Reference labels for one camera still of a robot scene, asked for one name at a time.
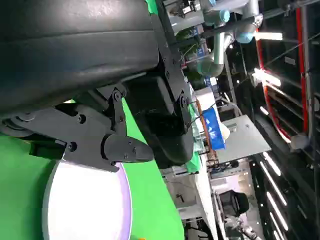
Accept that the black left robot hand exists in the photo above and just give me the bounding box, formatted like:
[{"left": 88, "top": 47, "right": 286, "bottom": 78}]
[{"left": 0, "top": 0, "right": 195, "bottom": 173}]

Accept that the lilac plate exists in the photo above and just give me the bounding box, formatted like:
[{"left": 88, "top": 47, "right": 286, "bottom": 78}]
[{"left": 41, "top": 159, "right": 133, "bottom": 240}]

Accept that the blue storage bin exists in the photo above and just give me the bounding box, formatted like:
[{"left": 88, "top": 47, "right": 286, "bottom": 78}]
[{"left": 202, "top": 107, "right": 226, "bottom": 151}]

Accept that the green table cloth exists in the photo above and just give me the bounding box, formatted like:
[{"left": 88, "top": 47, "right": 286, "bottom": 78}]
[{"left": 0, "top": 0, "right": 202, "bottom": 240}]

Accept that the cream rounded object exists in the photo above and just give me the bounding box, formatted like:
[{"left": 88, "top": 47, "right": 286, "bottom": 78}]
[{"left": 221, "top": 124, "right": 231, "bottom": 141}]

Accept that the grey flat panel board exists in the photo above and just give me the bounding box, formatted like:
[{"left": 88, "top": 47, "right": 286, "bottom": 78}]
[{"left": 217, "top": 115, "right": 273, "bottom": 163}]

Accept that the ceiling light strip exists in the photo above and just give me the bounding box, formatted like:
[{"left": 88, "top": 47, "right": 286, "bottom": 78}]
[{"left": 255, "top": 31, "right": 284, "bottom": 42}]

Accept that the black office chair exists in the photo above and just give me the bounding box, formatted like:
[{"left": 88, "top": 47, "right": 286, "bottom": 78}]
[{"left": 219, "top": 189, "right": 251, "bottom": 216}]

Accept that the grey background robot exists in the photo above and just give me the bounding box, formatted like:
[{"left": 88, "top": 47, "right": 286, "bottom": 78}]
[{"left": 223, "top": 214, "right": 261, "bottom": 240}]

